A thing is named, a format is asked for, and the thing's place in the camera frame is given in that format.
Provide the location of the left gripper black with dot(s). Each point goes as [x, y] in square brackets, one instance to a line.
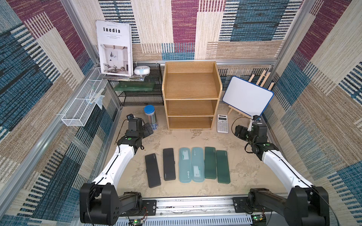
[145, 132]

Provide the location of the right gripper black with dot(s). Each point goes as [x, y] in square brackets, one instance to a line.
[241, 133]

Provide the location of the black pencil case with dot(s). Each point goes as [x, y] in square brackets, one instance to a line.
[169, 164]
[152, 170]

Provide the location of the light blue pencil case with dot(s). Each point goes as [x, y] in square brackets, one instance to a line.
[185, 166]
[198, 165]

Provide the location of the dark green pencil case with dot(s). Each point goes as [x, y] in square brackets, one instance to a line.
[222, 164]
[210, 163]

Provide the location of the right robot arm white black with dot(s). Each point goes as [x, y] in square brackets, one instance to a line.
[305, 205]

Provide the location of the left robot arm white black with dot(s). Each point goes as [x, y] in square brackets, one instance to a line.
[99, 201]

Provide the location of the wooden three-tier shelf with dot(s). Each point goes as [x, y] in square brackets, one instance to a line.
[191, 93]

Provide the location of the blue-lid metal canister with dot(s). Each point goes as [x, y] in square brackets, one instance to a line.
[150, 112]

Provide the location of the blue-framed whiteboard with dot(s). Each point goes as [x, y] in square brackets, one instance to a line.
[248, 96]

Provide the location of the wooden easel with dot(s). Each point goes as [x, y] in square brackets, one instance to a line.
[261, 79]

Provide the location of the white calculator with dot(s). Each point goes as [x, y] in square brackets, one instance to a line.
[222, 124]

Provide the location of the green tray on rack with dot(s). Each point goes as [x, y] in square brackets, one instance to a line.
[134, 86]

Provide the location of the white round device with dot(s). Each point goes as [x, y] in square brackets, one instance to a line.
[142, 70]

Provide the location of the Inedia magazine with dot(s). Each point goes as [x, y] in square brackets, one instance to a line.
[115, 48]

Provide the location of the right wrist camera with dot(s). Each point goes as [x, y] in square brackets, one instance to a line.
[256, 118]

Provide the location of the black wire rack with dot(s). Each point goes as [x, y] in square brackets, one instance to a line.
[134, 98]

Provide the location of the white wire basket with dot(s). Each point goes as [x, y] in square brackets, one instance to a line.
[82, 103]

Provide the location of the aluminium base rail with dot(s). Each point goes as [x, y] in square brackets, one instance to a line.
[228, 210]

